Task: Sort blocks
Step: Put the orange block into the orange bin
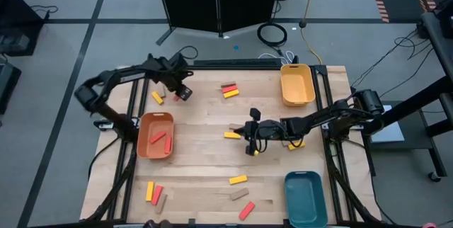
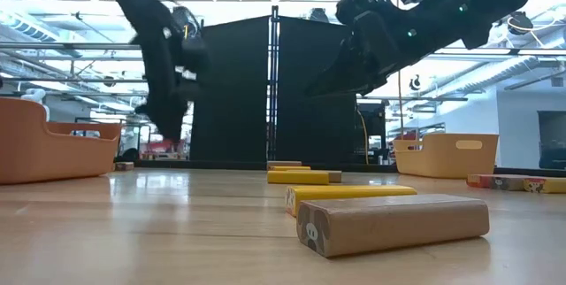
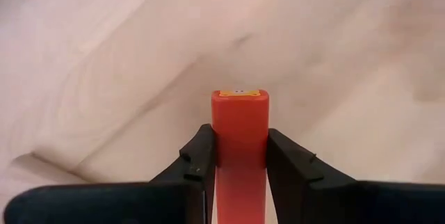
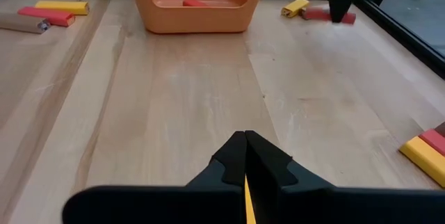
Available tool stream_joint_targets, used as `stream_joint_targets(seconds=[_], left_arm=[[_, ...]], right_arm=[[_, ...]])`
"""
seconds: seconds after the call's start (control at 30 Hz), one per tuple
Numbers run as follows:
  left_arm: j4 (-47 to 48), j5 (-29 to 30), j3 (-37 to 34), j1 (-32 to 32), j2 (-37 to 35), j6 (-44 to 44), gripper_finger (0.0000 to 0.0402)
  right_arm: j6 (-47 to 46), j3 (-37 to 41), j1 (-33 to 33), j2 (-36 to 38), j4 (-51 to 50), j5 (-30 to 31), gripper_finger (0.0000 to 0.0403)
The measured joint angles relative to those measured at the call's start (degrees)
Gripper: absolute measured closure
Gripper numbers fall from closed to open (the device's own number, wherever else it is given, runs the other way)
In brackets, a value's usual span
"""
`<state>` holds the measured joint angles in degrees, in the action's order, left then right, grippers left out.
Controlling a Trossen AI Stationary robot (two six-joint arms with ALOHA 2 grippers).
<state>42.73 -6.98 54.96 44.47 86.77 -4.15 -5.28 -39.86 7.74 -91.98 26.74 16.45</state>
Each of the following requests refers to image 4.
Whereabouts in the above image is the red wooden block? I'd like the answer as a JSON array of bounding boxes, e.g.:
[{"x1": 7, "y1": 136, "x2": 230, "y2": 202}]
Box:
[
  {"x1": 300, "y1": 6, "x2": 357, "y2": 26},
  {"x1": 418, "y1": 128, "x2": 445, "y2": 158},
  {"x1": 17, "y1": 6, "x2": 76, "y2": 28},
  {"x1": 181, "y1": 0, "x2": 209, "y2": 8}
]

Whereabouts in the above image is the yellow wooden block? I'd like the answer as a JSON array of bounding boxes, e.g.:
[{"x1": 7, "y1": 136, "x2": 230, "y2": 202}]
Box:
[
  {"x1": 398, "y1": 135, "x2": 445, "y2": 189},
  {"x1": 244, "y1": 175, "x2": 257, "y2": 224},
  {"x1": 280, "y1": 0, "x2": 311, "y2": 19},
  {"x1": 34, "y1": 0, "x2": 90, "y2": 17}
]

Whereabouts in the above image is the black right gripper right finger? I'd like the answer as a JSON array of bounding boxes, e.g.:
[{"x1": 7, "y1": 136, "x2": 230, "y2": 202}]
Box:
[{"x1": 245, "y1": 129, "x2": 445, "y2": 224}]

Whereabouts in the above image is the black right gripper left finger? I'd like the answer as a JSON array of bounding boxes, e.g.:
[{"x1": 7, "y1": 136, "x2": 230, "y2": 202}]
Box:
[{"x1": 61, "y1": 130, "x2": 248, "y2": 224}]

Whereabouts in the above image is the orange plastic bin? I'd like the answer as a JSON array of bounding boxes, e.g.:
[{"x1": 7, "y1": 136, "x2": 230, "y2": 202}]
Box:
[{"x1": 125, "y1": 0, "x2": 267, "y2": 35}]

